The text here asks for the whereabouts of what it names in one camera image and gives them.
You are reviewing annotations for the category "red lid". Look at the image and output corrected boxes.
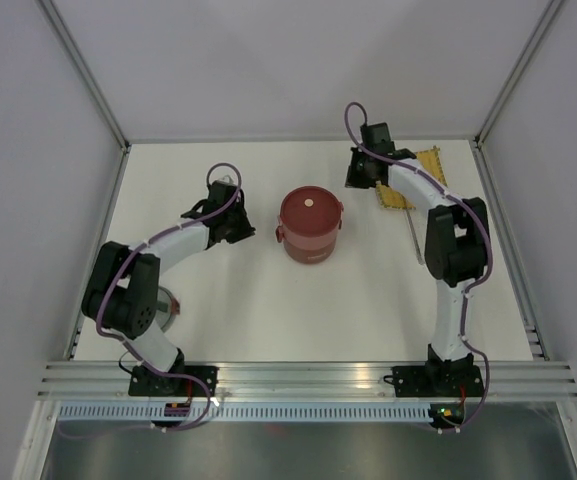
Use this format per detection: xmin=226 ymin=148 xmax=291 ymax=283
xmin=279 ymin=186 xmax=343 ymax=237

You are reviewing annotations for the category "red steel bowl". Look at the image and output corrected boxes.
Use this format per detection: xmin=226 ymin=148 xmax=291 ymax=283
xmin=283 ymin=236 xmax=337 ymax=264
xmin=275 ymin=186 xmax=344 ymax=250

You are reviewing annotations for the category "grey transparent lid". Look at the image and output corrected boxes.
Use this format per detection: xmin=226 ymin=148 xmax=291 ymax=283
xmin=155 ymin=286 xmax=181 ymax=332

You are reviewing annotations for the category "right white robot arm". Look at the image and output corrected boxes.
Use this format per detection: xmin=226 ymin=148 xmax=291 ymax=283
xmin=346 ymin=122 xmax=492 ymax=398

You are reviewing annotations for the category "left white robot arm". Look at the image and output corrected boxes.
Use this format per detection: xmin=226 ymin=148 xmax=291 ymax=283
xmin=81 ymin=180 xmax=255 ymax=398

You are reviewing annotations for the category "yellow bamboo mat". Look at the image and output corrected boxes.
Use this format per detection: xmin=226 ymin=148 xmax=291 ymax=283
xmin=375 ymin=146 xmax=447 ymax=210

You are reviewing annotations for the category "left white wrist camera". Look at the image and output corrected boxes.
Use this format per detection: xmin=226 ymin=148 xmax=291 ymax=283
xmin=217 ymin=175 xmax=236 ymax=185

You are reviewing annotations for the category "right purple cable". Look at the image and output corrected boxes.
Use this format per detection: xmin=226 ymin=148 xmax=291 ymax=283
xmin=343 ymin=102 xmax=493 ymax=436

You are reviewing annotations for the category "purple cable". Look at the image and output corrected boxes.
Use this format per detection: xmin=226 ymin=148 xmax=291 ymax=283
xmin=343 ymin=102 xmax=493 ymax=436
xmin=95 ymin=162 xmax=243 ymax=431

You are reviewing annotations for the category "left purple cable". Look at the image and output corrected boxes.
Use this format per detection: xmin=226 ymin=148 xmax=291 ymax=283
xmin=95 ymin=162 xmax=243 ymax=431

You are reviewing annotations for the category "left aluminium frame post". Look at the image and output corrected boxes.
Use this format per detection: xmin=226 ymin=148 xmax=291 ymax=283
xmin=36 ymin=0 xmax=130 ymax=152

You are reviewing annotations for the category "aluminium frame post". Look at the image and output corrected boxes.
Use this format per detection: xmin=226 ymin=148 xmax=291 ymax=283
xmin=473 ymin=0 xmax=567 ymax=149
xmin=36 ymin=0 xmax=130 ymax=152

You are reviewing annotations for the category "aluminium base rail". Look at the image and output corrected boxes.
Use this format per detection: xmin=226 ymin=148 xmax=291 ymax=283
xmin=35 ymin=361 xmax=577 ymax=403

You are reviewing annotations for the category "right aluminium frame post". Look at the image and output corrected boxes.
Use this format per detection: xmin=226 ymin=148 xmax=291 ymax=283
xmin=473 ymin=0 xmax=567 ymax=149

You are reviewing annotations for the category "white slotted cable duct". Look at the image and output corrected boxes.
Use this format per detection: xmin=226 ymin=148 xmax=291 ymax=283
xmin=59 ymin=402 xmax=431 ymax=423

